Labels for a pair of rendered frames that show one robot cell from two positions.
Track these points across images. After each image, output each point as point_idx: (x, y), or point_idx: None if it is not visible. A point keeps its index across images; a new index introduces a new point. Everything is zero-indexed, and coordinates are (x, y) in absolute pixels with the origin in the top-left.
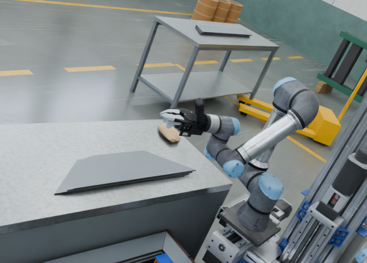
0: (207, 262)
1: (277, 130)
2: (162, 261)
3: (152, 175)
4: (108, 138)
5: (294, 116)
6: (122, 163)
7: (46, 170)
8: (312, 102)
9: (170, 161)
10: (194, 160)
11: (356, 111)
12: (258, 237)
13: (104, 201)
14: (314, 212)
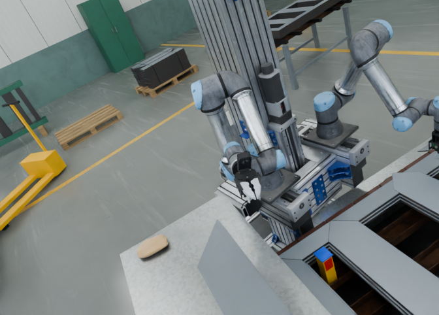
0: (297, 227)
1: (254, 110)
2: (326, 255)
3: (242, 254)
4: (176, 309)
5: (245, 91)
6: (231, 285)
7: None
8: (234, 73)
9: (210, 240)
10: (194, 223)
11: (236, 53)
12: (290, 176)
13: (305, 298)
14: (283, 126)
